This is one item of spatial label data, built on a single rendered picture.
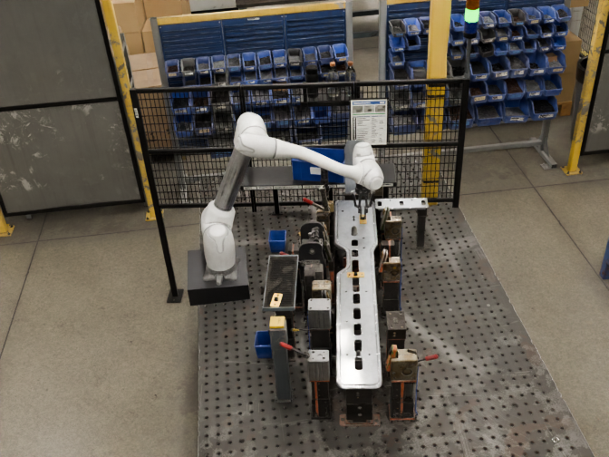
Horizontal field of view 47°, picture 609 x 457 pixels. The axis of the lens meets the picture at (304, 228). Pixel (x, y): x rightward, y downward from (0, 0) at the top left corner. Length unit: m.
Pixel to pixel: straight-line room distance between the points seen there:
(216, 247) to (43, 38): 2.25
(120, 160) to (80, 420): 2.13
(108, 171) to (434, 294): 2.92
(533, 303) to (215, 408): 2.44
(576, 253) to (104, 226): 3.60
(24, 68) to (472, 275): 3.35
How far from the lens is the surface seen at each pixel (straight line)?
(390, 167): 4.21
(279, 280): 3.17
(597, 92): 6.11
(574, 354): 4.63
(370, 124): 4.12
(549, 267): 5.24
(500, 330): 3.64
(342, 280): 3.40
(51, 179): 5.78
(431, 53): 4.01
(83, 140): 5.57
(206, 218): 3.81
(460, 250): 4.11
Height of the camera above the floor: 3.17
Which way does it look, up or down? 35 degrees down
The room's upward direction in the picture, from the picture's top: 4 degrees counter-clockwise
